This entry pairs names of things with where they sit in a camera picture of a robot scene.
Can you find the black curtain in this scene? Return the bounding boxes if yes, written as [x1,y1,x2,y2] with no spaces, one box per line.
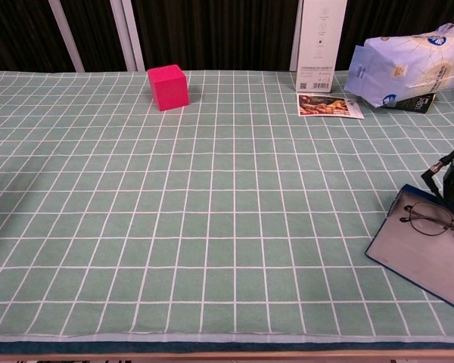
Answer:
[0,0,454,73]

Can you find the tall white carton box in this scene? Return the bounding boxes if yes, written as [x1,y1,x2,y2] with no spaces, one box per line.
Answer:
[295,0,348,94]

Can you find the pink cube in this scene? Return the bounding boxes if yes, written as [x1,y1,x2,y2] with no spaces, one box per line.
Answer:
[147,64,191,112]

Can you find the blue glasses case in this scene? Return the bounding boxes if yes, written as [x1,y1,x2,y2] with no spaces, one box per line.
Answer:
[365,183,454,317]

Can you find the picture postcard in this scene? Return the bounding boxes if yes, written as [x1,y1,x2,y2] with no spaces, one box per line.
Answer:
[297,92,365,120]

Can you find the pale blue snack bag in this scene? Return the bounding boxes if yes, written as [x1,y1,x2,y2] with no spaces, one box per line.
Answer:
[344,23,454,110]

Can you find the black tube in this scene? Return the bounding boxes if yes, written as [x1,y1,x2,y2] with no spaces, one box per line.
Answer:
[391,93,437,114]

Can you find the thin-framed eyeglasses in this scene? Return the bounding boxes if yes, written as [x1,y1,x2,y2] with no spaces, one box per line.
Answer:
[399,201,454,251]

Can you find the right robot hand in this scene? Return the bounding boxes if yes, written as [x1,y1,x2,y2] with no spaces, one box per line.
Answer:
[420,141,454,219]

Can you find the green checkered tablecloth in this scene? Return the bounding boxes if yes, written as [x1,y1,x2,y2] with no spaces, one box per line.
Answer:
[0,70,454,343]

